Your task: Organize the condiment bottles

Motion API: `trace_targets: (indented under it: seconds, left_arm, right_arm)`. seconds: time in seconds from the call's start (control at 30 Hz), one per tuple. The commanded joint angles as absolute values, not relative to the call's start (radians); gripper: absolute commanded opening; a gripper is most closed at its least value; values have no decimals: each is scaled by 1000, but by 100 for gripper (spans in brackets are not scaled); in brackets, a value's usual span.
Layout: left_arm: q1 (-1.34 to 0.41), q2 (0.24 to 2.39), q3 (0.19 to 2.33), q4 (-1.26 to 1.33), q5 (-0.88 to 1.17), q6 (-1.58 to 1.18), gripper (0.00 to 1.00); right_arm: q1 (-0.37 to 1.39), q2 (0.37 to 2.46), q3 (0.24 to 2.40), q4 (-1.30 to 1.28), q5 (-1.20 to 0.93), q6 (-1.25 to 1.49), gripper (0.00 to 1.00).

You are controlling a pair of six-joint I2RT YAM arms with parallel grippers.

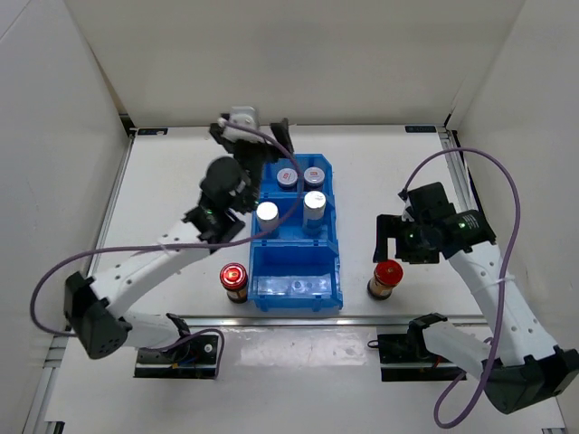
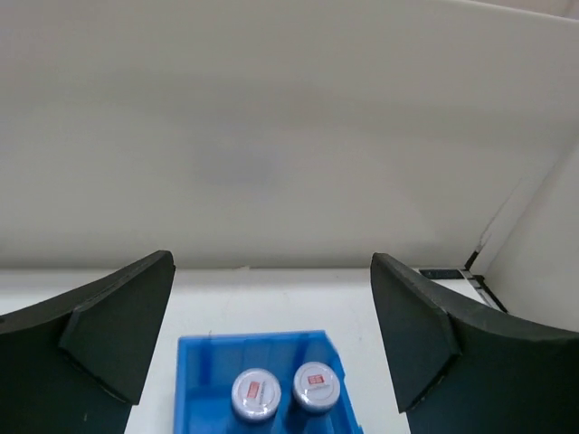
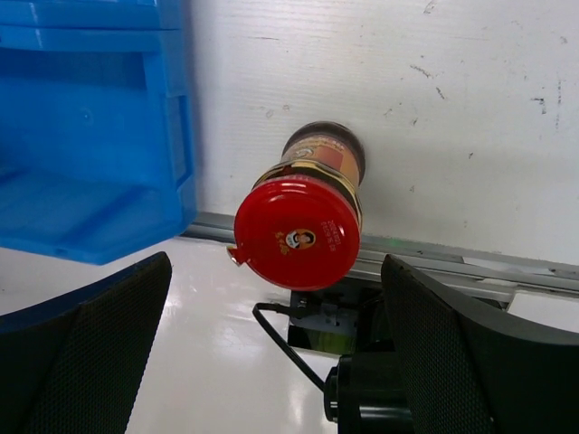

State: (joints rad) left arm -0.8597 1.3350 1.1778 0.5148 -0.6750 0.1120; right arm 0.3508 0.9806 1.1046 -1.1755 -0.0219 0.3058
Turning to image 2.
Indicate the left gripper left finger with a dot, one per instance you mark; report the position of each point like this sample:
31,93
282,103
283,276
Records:
78,362

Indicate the white-lid spice jar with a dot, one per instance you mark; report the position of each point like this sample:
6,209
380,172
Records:
256,395
316,387

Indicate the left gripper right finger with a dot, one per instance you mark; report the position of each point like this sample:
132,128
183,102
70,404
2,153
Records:
458,366

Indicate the right black logo label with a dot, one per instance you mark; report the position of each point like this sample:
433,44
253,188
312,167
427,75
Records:
441,274

